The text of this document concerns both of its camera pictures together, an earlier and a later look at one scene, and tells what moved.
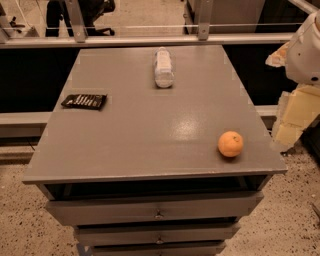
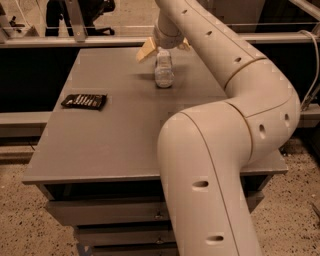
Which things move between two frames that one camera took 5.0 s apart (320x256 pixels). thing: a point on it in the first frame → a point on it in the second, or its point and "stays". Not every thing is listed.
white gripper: (304, 61) → (167, 40)
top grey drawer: (160, 208) stays
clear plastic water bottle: (164, 67) stays
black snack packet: (84, 101) stays
